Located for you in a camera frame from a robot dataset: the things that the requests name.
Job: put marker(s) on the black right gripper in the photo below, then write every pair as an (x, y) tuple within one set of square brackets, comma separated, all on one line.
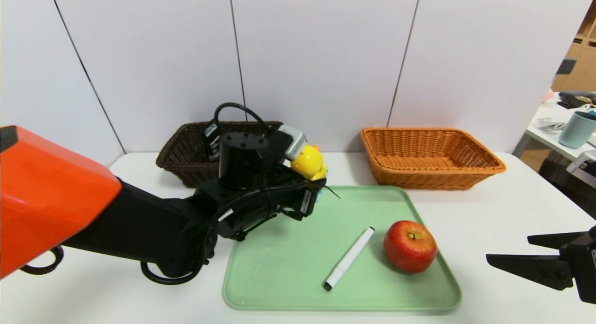
[(587, 260)]

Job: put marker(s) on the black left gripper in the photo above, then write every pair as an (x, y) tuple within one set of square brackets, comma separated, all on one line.
[(308, 200)]

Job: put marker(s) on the yellow duck toy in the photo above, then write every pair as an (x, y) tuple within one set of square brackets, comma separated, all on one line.
[(307, 161)]

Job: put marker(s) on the white marker pen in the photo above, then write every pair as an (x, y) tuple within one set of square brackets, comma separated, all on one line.
[(349, 258)]

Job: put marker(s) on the black cosmetic tube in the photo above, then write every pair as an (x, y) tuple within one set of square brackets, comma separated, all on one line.
[(212, 138)]

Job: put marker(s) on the red apple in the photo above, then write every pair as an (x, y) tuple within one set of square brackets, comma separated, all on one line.
[(409, 249)]

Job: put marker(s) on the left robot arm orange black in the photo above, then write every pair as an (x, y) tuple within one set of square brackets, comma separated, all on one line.
[(46, 198)]

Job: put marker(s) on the orange wicker basket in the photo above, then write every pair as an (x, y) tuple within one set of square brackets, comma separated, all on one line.
[(419, 179)]

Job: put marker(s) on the dark brown wicker basket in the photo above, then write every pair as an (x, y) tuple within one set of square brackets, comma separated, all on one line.
[(181, 147)]

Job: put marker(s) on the dark wicker bin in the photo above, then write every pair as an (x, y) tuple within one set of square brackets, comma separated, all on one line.
[(558, 184)]

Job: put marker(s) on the light green plastic tray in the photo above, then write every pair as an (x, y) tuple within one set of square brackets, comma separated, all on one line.
[(298, 268)]

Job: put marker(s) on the white side table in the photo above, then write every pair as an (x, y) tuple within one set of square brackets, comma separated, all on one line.
[(542, 137)]

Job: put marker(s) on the grey blue plastic cup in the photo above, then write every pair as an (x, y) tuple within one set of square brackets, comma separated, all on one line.
[(577, 130)]

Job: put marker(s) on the white paper stack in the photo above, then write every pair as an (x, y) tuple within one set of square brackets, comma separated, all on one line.
[(551, 124)]

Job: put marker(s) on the black pouch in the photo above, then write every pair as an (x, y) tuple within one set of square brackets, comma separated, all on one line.
[(577, 99)]

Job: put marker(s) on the light wooden shelf unit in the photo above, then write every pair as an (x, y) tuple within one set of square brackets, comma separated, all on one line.
[(582, 68)]

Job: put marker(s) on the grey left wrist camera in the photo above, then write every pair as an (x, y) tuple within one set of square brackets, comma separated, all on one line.
[(293, 140)]

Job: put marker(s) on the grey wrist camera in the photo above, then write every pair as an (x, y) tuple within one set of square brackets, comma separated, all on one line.
[(582, 161), (293, 140)]

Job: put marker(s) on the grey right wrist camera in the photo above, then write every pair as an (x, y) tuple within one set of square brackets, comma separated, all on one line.
[(582, 161)]

